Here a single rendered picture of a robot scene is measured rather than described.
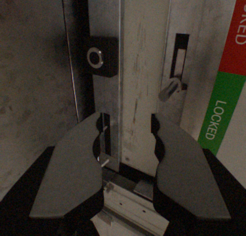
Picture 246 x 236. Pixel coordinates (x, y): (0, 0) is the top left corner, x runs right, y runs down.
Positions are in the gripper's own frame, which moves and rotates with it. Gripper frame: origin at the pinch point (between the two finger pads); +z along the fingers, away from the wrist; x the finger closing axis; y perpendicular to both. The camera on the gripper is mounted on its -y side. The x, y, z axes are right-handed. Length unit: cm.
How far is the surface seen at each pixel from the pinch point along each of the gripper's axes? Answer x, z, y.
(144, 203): 4.6, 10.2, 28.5
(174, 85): 6.8, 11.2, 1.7
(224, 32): 9.7, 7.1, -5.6
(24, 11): -12.6, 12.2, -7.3
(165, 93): 5.0, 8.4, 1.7
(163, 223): 8.8, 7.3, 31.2
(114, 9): -1.8, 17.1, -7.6
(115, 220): -1.8, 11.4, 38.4
